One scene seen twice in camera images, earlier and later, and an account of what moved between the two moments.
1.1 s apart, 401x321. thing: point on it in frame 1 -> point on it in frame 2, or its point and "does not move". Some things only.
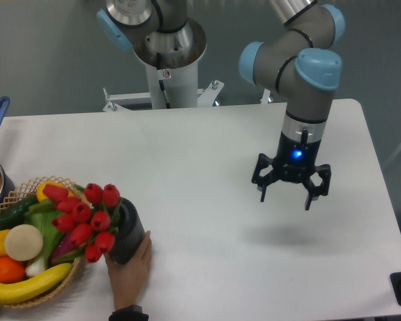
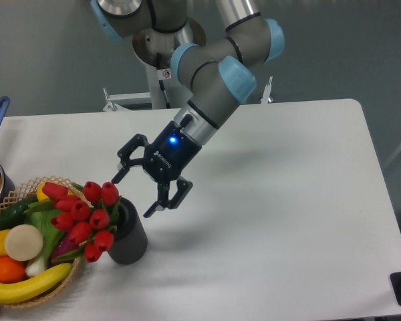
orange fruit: (6, 270) does not move
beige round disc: (23, 242) does not move
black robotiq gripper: (294, 161) -> (164, 159)
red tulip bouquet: (89, 222) does not move
